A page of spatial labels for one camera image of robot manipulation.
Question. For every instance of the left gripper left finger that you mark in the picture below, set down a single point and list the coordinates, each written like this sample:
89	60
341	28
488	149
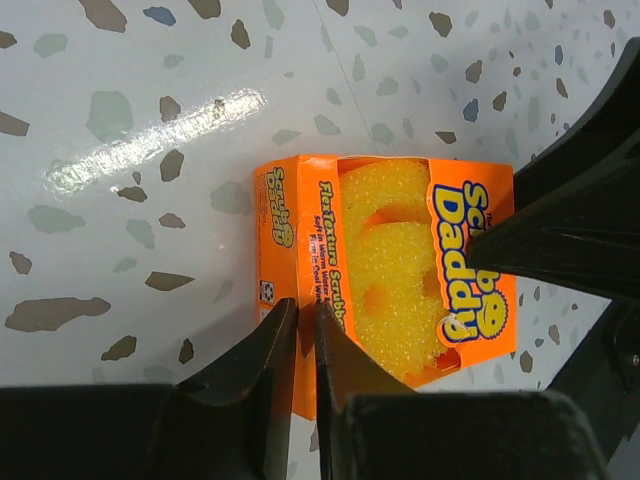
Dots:
231	420

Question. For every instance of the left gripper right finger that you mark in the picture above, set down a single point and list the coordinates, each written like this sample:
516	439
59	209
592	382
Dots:
576	219

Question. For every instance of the orange Scrub Daddy box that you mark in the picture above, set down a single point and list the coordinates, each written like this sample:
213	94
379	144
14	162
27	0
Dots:
384	241

